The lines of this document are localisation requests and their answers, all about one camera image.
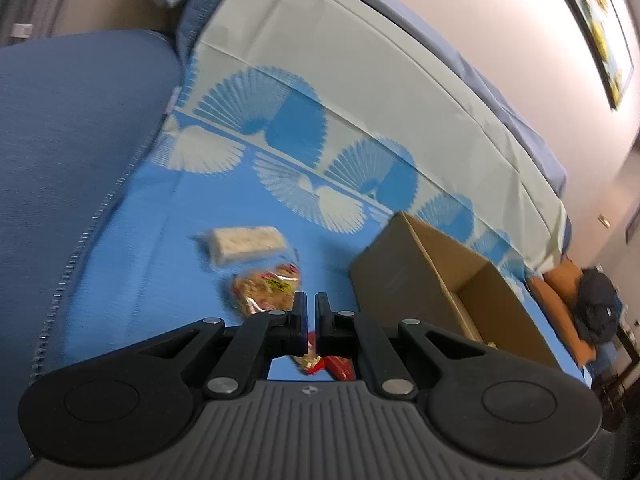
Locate framed wall picture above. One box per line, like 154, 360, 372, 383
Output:
544, 0, 636, 111

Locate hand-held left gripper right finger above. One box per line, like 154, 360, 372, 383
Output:
314, 291, 576, 401

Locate blue fan print blanket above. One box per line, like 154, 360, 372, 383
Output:
50, 0, 588, 386

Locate clear biscuit packet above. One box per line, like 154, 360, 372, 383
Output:
231, 262, 302, 319

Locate small peanut snack packet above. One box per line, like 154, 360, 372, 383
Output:
298, 331, 326, 376

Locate black jacket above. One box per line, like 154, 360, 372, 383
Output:
574, 267, 622, 345

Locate orange cushion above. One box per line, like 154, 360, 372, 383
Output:
529, 259, 601, 367

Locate dark red snack packet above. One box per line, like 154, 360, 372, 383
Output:
324, 355, 357, 381

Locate cardboard box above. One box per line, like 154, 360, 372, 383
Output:
349, 211, 561, 368

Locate long white cracker packet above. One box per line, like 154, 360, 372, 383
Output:
196, 226, 289, 267

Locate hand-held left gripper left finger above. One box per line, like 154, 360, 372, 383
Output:
47, 291, 309, 401

